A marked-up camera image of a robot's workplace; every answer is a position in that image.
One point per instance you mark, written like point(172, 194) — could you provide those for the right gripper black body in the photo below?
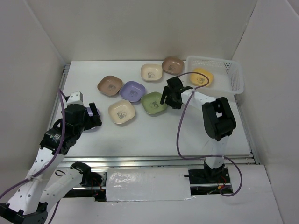
point(170, 100)

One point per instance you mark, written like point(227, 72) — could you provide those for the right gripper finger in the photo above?
point(186, 88)
point(164, 95)

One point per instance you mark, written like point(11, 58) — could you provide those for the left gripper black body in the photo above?
point(81, 127)

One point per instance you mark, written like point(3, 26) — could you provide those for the yellow panda plate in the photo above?
point(201, 77)

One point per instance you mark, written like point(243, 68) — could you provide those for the green panda plate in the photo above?
point(151, 103)

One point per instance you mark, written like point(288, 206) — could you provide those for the cream panda plate front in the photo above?
point(121, 112)

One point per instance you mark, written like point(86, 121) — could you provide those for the cream panda plate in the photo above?
point(151, 72)
point(121, 112)

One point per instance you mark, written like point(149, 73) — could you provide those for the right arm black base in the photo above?
point(205, 182)

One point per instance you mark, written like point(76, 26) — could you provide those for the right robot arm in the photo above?
point(218, 119)

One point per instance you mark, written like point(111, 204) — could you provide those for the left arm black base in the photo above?
point(91, 186)

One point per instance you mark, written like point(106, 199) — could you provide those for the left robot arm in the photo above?
point(33, 198)

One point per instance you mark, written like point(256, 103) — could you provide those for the white plastic basket bin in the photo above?
point(228, 76)

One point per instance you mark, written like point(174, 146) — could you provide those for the purple panda plate near left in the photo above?
point(87, 122)

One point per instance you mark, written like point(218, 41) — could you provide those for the purple panda plate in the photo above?
point(87, 122)
point(132, 91)

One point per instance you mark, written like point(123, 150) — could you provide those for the brown panda plate back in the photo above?
point(173, 65)

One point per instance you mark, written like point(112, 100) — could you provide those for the brown panda plate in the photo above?
point(173, 65)
point(110, 85)

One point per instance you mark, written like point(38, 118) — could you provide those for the cream panda plate back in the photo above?
point(151, 72)

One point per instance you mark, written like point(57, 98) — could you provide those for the purple panda plate middle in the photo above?
point(132, 91)

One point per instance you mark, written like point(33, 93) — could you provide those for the brown panda plate left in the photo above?
point(110, 85)

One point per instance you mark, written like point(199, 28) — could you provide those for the white taped cover panel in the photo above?
point(147, 184)

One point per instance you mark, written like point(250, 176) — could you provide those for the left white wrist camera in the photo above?
point(75, 99)

